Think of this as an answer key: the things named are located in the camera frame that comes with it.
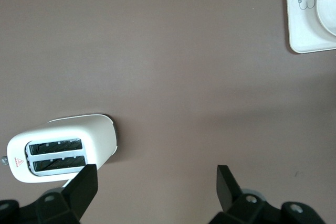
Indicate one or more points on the round cream plate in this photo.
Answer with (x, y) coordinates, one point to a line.
(326, 16)

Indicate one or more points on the brown table mat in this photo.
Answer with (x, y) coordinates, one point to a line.
(168, 77)

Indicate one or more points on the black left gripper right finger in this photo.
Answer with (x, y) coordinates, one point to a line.
(231, 197)

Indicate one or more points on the cream two-slot toaster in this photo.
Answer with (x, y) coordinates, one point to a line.
(97, 134)

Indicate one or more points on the cream rabbit print tray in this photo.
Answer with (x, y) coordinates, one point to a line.
(302, 30)

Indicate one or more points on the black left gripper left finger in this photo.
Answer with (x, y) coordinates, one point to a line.
(78, 195)

